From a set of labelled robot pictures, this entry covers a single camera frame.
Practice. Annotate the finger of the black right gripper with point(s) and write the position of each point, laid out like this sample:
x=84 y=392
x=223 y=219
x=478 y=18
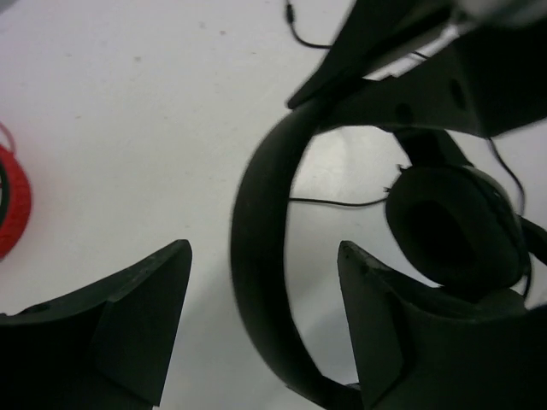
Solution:
x=463 y=88
x=374 y=35

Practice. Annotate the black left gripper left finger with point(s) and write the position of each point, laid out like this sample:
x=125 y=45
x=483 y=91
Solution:
x=105 y=346

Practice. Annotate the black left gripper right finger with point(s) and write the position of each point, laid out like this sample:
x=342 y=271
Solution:
x=416 y=347

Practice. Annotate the black over-ear headphones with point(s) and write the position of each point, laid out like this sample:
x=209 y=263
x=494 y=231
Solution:
x=453 y=223

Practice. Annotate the red headphones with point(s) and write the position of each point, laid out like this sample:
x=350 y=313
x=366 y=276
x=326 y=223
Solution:
x=16 y=196

